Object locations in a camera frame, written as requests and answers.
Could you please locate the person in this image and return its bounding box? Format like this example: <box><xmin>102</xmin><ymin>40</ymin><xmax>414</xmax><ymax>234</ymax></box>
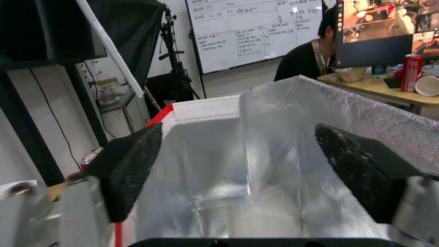
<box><xmin>273</xmin><ymin>8</ymin><xmax>338</xmax><ymax>82</ymax></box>

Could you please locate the foil-lined red delivery bag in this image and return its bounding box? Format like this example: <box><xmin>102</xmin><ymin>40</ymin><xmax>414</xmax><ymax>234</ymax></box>
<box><xmin>115</xmin><ymin>74</ymin><xmax>439</xmax><ymax>247</ymax></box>

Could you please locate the black softbox light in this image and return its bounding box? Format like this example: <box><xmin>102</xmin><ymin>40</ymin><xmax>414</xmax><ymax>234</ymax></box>
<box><xmin>0</xmin><ymin>0</ymin><xmax>172</xmax><ymax>80</ymax></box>

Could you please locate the black tripod stand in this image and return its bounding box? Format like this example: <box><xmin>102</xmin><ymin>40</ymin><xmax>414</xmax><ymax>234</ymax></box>
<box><xmin>157</xmin><ymin>5</ymin><xmax>202</xmax><ymax>101</ymax></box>

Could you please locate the pale bowl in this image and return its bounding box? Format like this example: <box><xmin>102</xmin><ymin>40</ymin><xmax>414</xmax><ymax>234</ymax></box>
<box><xmin>334</xmin><ymin>67</ymin><xmax>368</xmax><ymax>82</ymax></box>

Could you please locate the wooden desk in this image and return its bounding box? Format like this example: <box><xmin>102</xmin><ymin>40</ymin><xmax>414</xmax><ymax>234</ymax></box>
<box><xmin>316</xmin><ymin>69</ymin><xmax>439</xmax><ymax>116</ymax></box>

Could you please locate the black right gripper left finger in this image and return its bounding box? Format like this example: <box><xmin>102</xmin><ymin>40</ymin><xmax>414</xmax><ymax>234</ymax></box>
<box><xmin>0</xmin><ymin>122</ymin><xmax>163</xmax><ymax>247</ymax></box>

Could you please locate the black hanging cable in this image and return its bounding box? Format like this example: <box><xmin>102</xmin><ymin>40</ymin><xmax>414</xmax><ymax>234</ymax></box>
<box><xmin>28</xmin><ymin>67</ymin><xmax>83</xmax><ymax>165</ymax></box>

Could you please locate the white paper cup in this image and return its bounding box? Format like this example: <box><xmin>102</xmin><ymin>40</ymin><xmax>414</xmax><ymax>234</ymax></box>
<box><xmin>414</xmin><ymin>75</ymin><xmax>439</xmax><ymax>97</ymax></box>

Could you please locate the grey cart with clutter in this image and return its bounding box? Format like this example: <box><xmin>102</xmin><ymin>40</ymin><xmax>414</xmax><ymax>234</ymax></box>
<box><xmin>76</xmin><ymin>61</ymin><xmax>152</xmax><ymax>144</ymax></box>

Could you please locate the white whiteboard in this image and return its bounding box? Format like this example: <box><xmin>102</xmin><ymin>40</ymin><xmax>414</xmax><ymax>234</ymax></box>
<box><xmin>185</xmin><ymin>0</ymin><xmax>324</xmax><ymax>75</ymax></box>

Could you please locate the red soda can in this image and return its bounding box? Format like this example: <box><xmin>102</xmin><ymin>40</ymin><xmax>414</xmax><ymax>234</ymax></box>
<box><xmin>400</xmin><ymin>54</ymin><xmax>425</xmax><ymax>93</ymax></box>

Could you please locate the computer monitor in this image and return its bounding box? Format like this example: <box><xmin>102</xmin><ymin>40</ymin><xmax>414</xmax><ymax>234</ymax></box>
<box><xmin>334</xmin><ymin>0</ymin><xmax>439</xmax><ymax>69</ymax></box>

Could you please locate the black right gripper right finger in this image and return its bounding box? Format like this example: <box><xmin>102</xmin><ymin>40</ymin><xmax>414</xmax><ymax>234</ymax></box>
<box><xmin>315</xmin><ymin>123</ymin><xmax>439</xmax><ymax>247</ymax></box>

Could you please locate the white diffuser pole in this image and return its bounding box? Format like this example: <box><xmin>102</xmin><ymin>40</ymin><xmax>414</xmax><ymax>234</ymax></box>
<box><xmin>76</xmin><ymin>0</ymin><xmax>145</xmax><ymax>98</ymax></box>

